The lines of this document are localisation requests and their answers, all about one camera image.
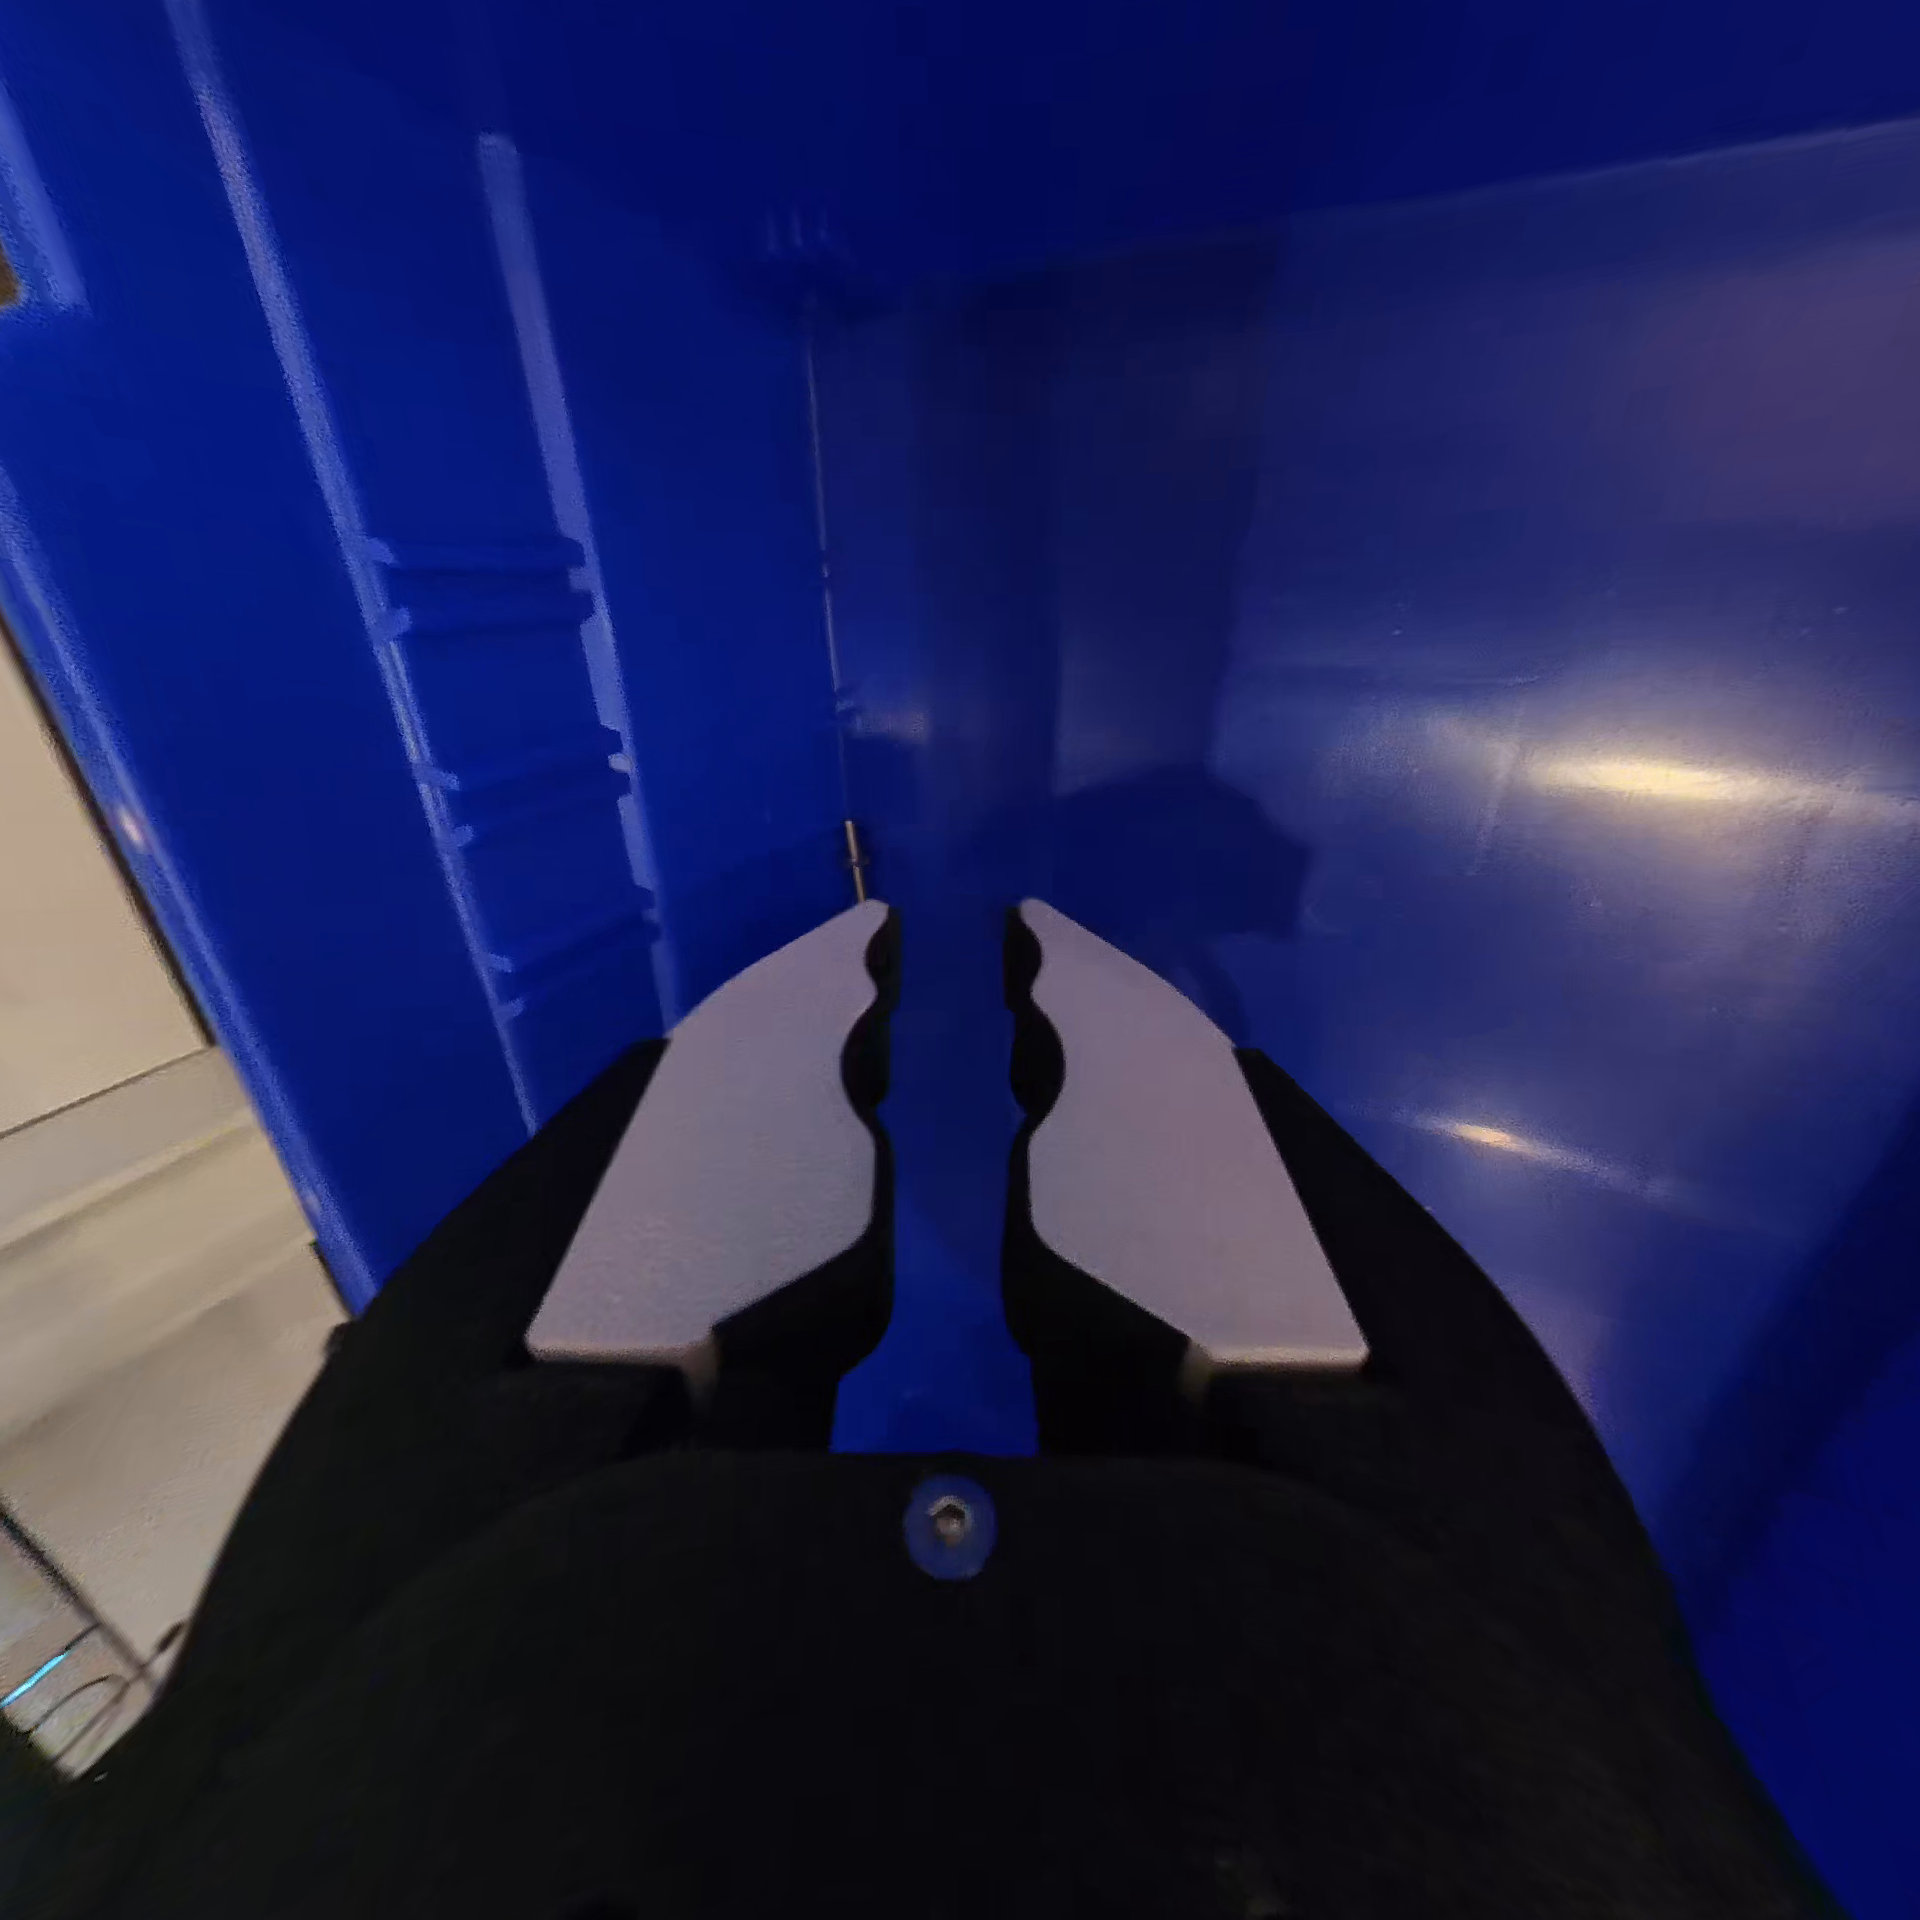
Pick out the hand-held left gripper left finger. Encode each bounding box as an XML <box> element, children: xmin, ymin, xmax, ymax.
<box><xmin>522</xmin><ymin>901</ymin><xmax>906</xmax><ymax>1453</ymax></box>

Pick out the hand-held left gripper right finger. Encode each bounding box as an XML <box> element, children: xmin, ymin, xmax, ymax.
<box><xmin>998</xmin><ymin>895</ymin><xmax>1373</xmax><ymax>1453</ymax></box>

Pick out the blue plastic bin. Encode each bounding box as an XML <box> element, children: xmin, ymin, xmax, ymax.
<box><xmin>0</xmin><ymin>0</ymin><xmax>1920</xmax><ymax>1920</ymax></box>

